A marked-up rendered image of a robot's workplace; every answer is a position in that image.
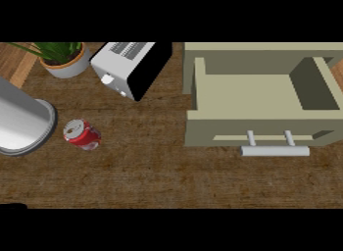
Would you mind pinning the green potted plant grey pot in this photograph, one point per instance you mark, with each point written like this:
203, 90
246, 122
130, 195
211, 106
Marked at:
67, 68

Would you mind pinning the white and black toaster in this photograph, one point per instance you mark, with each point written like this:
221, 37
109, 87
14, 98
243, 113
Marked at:
113, 70

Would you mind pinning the beige cabinet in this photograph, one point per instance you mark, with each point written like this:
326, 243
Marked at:
255, 49

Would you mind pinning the beige drawer front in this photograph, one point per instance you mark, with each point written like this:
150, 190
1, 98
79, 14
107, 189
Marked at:
217, 127

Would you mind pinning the red can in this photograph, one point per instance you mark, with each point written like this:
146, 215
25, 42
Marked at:
84, 135

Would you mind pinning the beige open drawer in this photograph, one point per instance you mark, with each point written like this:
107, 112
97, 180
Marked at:
240, 93

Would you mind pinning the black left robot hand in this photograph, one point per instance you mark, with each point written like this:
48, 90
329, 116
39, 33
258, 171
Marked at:
7, 206

